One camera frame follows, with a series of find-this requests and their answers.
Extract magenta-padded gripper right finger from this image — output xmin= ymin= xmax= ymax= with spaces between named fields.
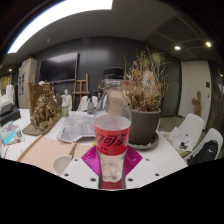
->
xmin=122 ymin=145 xmax=165 ymax=190

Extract grey printed newspaper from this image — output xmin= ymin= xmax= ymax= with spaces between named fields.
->
xmin=55 ymin=111 xmax=96 ymax=144

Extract long ceiling light panel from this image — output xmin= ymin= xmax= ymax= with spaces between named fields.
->
xmin=6 ymin=0 xmax=114 ymax=54

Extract green white squeeze bottle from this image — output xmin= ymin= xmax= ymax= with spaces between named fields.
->
xmin=61 ymin=100 xmax=70 ymax=118

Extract recessed ceiling spotlights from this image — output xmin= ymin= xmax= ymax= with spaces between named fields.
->
xmin=173 ymin=39 xmax=213 ymax=52

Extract grey plant saucer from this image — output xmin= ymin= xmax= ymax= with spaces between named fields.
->
xmin=128 ymin=131 xmax=160 ymax=151

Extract black stacked boxes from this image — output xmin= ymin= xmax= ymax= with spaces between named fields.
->
xmin=0 ymin=103 xmax=22 ymax=127

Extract dried plant in grey pot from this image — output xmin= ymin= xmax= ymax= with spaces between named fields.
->
xmin=123 ymin=46 xmax=169 ymax=146

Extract black wall screen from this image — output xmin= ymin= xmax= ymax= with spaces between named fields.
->
xmin=38 ymin=51 xmax=80 ymax=84

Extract colourful picture book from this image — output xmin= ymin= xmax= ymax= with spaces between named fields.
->
xmin=0 ymin=121 xmax=24 ymax=147

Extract small white plaster figurine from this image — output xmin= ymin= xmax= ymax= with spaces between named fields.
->
xmin=61 ymin=88 xmax=73 ymax=113

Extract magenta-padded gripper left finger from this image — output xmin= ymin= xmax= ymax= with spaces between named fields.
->
xmin=60 ymin=145 xmax=102 ymax=190

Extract wooden figure sculpture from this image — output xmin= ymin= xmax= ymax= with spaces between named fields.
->
xmin=191 ymin=90 xmax=203 ymax=118

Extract loose white papers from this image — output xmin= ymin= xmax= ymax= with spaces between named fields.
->
xmin=168 ymin=126 xmax=194 ymax=151

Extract black backpack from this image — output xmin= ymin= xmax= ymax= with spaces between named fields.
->
xmin=188 ymin=139 xmax=219 ymax=167

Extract wooden easel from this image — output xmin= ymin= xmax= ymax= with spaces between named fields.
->
xmin=71 ymin=73 xmax=91 ymax=111

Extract tan table mat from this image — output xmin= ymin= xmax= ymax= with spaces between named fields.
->
xmin=16 ymin=134 xmax=98 ymax=176

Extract golden relief sculpture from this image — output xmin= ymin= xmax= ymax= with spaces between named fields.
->
xmin=22 ymin=83 xmax=63 ymax=137

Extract clear red-labelled drink bottle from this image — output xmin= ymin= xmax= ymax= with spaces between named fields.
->
xmin=93 ymin=66 xmax=133 ymax=184

